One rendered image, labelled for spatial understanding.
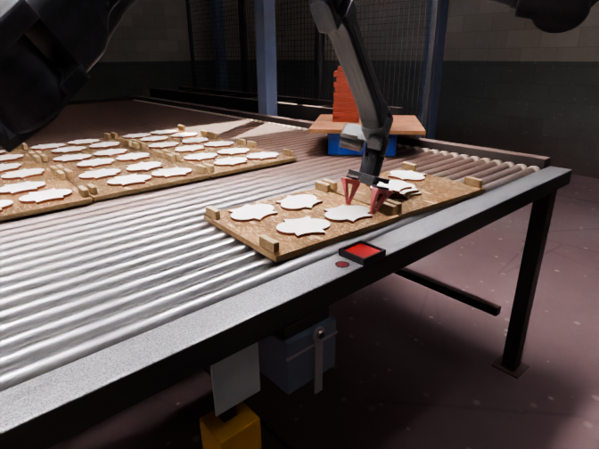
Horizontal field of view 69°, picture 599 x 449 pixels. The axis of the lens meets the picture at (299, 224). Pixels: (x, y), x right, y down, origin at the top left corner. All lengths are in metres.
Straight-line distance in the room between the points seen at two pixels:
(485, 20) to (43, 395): 6.21
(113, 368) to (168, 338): 0.09
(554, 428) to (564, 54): 4.68
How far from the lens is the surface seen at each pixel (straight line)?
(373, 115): 1.08
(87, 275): 1.02
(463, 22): 6.60
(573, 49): 6.05
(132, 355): 0.75
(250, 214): 1.18
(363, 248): 1.01
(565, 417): 2.16
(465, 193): 1.46
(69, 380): 0.73
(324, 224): 1.10
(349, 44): 0.96
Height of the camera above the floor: 1.34
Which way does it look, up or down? 21 degrees down
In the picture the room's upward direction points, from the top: straight up
